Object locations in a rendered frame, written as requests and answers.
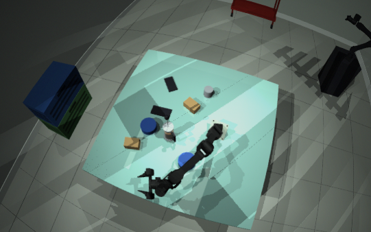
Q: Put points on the blue round disc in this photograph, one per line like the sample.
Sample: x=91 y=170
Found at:
x=148 y=126
x=184 y=157

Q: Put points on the tan cardboard box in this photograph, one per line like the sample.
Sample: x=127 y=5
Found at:
x=191 y=105
x=132 y=143

